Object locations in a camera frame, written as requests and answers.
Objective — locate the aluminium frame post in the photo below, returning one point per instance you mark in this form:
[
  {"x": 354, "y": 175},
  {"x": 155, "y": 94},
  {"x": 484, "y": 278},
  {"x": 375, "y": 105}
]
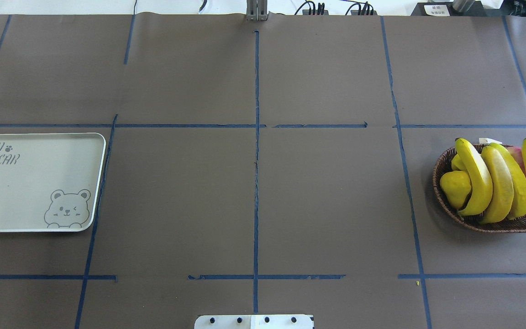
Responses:
[{"x": 257, "y": 10}]

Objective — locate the black power strip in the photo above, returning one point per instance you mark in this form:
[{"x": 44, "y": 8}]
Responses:
[{"x": 356, "y": 8}]

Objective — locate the white pedestal column base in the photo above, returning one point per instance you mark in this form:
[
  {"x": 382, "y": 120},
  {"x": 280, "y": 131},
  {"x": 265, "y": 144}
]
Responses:
[{"x": 255, "y": 321}]

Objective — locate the small yellow banana bunch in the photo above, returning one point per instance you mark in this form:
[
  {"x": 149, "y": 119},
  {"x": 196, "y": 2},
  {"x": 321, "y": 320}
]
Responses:
[{"x": 457, "y": 164}]

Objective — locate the yellow pear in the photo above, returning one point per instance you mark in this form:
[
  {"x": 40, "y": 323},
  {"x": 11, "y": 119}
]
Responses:
[{"x": 457, "y": 187}]

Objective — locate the yellow banana curved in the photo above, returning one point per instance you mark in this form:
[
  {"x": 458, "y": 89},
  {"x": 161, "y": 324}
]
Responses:
[{"x": 480, "y": 179}]

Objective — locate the cream bear serving tray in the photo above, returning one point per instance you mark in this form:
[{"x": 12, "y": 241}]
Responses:
[{"x": 49, "y": 182}]

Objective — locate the red apple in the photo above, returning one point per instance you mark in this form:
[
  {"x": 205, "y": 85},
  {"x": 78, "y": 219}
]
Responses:
[{"x": 516, "y": 153}]

